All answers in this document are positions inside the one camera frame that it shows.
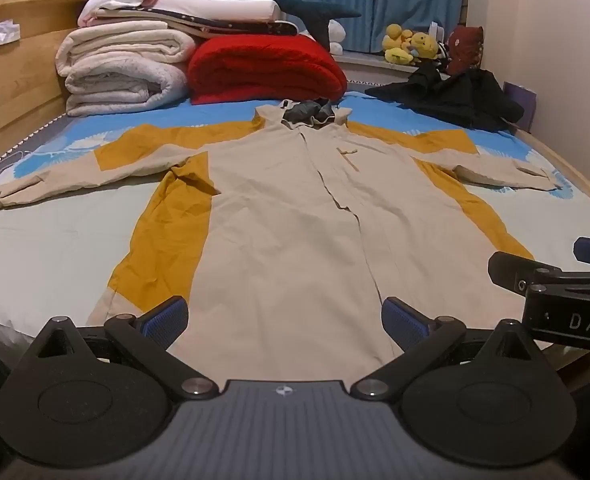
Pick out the white window sill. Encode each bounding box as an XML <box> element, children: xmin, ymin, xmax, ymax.
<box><xmin>334</xmin><ymin>50</ymin><xmax>428</xmax><ymax>87</ymax></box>

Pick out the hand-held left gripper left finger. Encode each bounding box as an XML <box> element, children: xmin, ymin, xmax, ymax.
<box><xmin>22</xmin><ymin>296</ymin><xmax>221</xmax><ymax>402</ymax></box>

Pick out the beige and yellow jacket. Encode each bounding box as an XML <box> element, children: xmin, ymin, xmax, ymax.
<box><xmin>0</xmin><ymin>99</ymin><xmax>563</xmax><ymax>376</ymax></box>

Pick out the white plush toy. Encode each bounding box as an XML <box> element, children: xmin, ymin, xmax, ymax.
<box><xmin>327</xmin><ymin>19</ymin><xmax>347</xmax><ymax>56</ymax></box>

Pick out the black clothes pile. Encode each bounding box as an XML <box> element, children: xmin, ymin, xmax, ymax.
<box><xmin>365</xmin><ymin>61</ymin><xmax>526</xmax><ymax>134</ymax></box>

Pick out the yellow plush toy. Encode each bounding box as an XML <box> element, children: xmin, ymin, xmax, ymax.
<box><xmin>382</xmin><ymin>23</ymin><xmax>417</xmax><ymax>66</ymax></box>
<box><xmin>406</xmin><ymin>31</ymin><xmax>441</xmax><ymax>62</ymax></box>

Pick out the red folded blanket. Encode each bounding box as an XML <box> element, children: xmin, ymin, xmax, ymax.
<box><xmin>186</xmin><ymin>32</ymin><xmax>348</xmax><ymax>106</ymax></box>

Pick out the tissue pack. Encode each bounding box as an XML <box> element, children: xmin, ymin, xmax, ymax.
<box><xmin>0</xmin><ymin>19</ymin><xmax>22</xmax><ymax>51</ymax></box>

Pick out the white fleece folded blanket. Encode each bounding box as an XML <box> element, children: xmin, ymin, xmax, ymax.
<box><xmin>55</xmin><ymin>26</ymin><xmax>197</xmax><ymax>79</ymax></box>
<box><xmin>65</xmin><ymin>62</ymin><xmax>190</xmax><ymax>119</ymax></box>

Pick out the wooden bed frame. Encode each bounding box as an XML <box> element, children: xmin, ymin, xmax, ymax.
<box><xmin>0</xmin><ymin>0</ymin><xmax>590</xmax><ymax>391</ymax></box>

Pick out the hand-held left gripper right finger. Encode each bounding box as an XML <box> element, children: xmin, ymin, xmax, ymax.
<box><xmin>350</xmin><ymin>297</ymin><xmax>546</xmax><ymax>402</ymax></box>

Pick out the white folded sheet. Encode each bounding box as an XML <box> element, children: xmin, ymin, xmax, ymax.
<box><xmin>95</xmin><ymin>0</ymin><xmax>284</xmax><ymax>26</ymax></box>

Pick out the purple box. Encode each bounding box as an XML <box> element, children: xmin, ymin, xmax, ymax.
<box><xmin>502</xmin><ymin>81</ymin><xmax>539</xmax><ymax>134</ymax></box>

